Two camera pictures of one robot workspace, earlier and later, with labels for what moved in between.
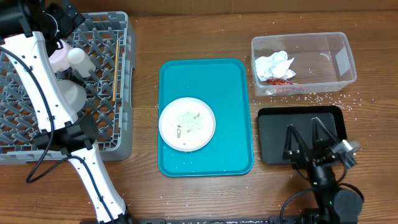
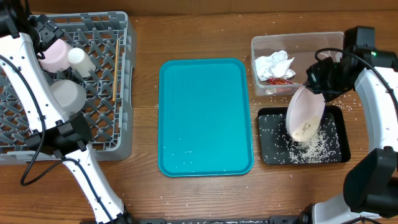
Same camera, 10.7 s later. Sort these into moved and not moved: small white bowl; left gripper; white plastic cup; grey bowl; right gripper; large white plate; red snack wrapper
Moved: right gripper; large white plate; left gripper
Not moved: white plastic cup; red snack wrapper; grey bowl; small white bowl
